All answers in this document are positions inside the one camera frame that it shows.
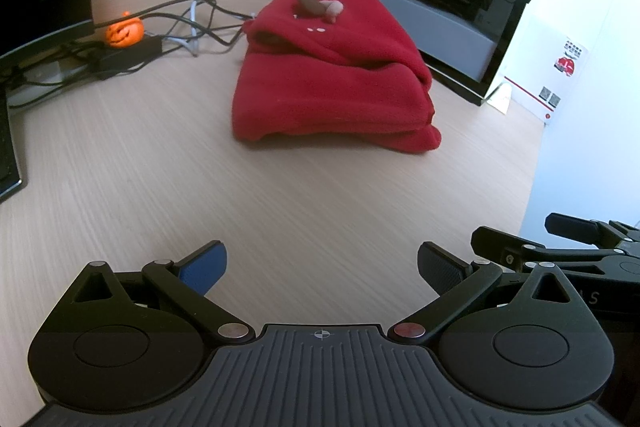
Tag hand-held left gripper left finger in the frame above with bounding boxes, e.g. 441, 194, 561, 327
70, 239, 253, 344

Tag black cable bundle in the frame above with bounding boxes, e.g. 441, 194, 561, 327
89, 0, 257, 58

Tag light grey cable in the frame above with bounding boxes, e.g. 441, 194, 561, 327
162, 0, 202, 58

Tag black power adapter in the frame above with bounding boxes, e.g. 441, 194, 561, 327
91, 35, 164, 80

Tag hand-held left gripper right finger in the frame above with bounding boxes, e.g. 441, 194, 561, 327
392, 241, 588, 344

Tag black cables under monitor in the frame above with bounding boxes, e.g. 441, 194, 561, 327
0, 38, 108, 108

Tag white card with red print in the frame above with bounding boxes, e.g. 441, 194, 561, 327
486, 75, 557, 124

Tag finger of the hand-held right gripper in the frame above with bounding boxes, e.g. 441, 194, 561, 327
544, 212, 640, 251
471, 226, 622, 269

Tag red and white wall sticker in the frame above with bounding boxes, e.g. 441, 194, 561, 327
553, 35, 587, 78

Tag red fleece hooded garment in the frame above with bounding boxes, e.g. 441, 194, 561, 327
232, 0, 444, 156

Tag orange pumpkin figure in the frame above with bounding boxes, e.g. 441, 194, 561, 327
104, 10, 146, 49

